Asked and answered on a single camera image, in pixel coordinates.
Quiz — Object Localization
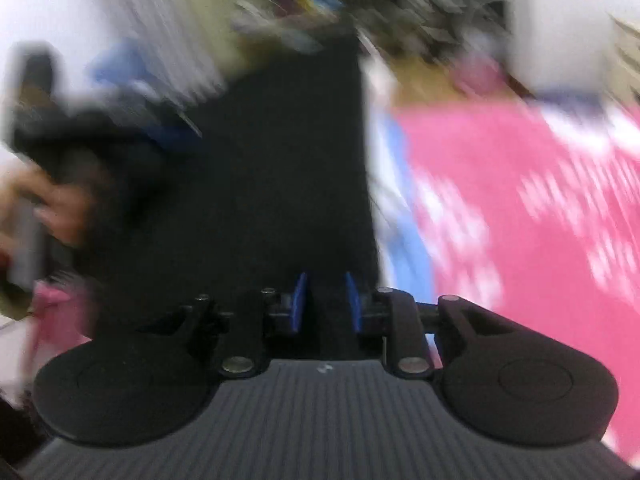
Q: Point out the dark cluttered shelf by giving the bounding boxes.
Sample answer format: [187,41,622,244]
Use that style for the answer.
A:
[235,0,507,63]

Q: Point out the light blue cloth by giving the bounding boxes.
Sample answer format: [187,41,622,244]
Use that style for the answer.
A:
[369,105,437,302]

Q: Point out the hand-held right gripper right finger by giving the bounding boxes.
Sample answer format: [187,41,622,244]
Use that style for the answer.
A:
[344,271,507,380]

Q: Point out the white striped curtain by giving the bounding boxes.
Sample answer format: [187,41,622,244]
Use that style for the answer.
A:
[75,0,227,107]

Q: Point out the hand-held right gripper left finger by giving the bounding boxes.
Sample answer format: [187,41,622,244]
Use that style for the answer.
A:
[140,272,309,379]

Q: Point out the person's left hand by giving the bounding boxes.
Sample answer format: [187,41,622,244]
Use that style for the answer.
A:
[0,165,103,262]

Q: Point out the black pants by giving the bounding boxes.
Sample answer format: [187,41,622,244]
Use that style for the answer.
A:
[85,30,386,361]

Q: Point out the pink floral bedsheet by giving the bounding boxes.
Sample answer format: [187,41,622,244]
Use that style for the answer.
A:
[390,95,640,466]

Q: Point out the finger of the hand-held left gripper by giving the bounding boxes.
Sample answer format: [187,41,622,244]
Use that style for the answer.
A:
[140,95,206,154]

